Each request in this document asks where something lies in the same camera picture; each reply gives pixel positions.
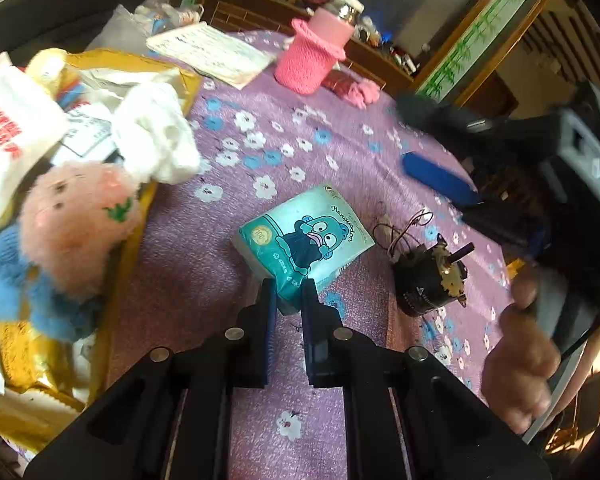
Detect clutter of small bottles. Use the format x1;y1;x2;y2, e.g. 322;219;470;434
260;0;421;73

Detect bottle in pink knitted sleeve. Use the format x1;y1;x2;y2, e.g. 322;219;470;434
274;0;366;97

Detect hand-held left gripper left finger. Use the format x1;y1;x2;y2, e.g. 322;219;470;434
22;277;279;480

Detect pink knitted cloth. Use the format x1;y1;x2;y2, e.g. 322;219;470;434
346;81;382;109

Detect white printed plastic packet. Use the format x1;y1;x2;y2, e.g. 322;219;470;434
62;102;118;158

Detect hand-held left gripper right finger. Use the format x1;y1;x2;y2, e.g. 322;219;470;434
300;277;551;480

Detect white paper bag red print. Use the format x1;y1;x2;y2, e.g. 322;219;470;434
0;62;71;248

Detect brown wooden cabinet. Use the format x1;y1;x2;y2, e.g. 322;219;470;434
167;0;566;111

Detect plush doll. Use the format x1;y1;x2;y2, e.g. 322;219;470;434
0;160;146;343

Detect translucent plastic bag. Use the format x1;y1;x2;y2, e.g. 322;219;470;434
87;0;203;51

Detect white motor cable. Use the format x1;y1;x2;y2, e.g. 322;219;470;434
372;202;433;261

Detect person's right hand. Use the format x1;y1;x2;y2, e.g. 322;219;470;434
481;262;563;433

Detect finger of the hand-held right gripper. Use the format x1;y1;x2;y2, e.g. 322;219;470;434
401;151;486;209
461;211;552;262

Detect white fluffy cloth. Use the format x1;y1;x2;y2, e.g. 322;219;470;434
111;80;202;185

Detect green bamboo painted panel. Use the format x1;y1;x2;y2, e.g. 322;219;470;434
415;0;546;101

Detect black sofa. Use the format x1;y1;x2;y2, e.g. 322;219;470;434
0;0;150;68

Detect grey electric motor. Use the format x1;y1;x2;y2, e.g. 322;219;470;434
391;242;476;318

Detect yellow fluffy cloth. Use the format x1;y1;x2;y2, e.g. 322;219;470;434
25;49;73;86

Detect teal cartoon tissue pack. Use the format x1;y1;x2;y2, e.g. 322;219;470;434
230;184;376;317

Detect purple floral tablecloth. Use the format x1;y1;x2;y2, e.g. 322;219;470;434
100;30;518;480

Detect white printed papers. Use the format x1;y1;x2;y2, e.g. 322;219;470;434
146;22;276;90

